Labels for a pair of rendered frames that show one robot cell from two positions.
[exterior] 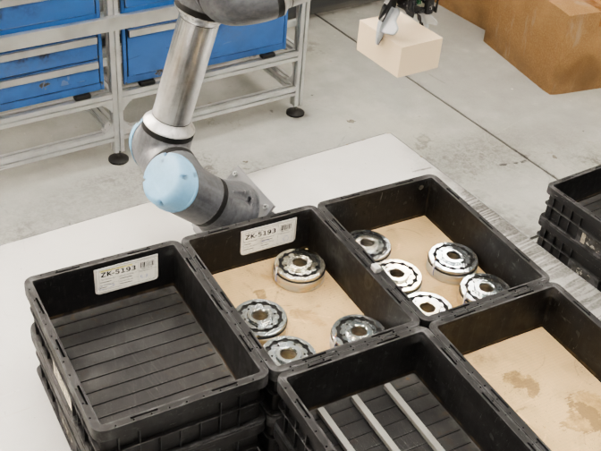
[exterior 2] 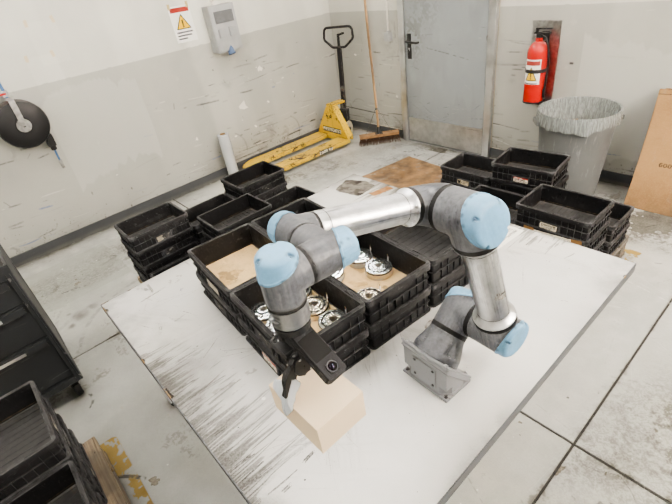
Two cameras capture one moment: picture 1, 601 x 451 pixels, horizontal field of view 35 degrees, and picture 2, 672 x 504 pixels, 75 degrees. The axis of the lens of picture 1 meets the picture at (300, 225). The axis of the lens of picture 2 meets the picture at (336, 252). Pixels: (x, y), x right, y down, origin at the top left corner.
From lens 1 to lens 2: 266 cm
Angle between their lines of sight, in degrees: 110
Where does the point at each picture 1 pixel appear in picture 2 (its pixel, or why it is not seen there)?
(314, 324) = (353, 281)
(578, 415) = (234, 275)
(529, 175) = not seen: outside the picture
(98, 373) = (436, 240)
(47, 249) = (548, 337)
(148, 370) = (418, 246)
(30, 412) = not seen: hidden behind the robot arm
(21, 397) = not seen: hidden behind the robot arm
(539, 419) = (251, 269)
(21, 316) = (516, 295)
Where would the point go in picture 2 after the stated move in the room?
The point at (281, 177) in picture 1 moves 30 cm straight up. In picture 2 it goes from (434, 470) to (433, 397)
